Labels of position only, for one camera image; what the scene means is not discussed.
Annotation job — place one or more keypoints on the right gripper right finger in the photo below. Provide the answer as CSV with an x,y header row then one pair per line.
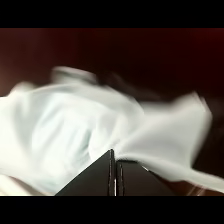
x,y
140,181

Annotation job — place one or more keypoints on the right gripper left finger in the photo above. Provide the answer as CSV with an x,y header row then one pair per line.
x,y
95,180

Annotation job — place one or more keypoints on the white shirt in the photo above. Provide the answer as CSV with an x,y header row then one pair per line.
x,y
66,133

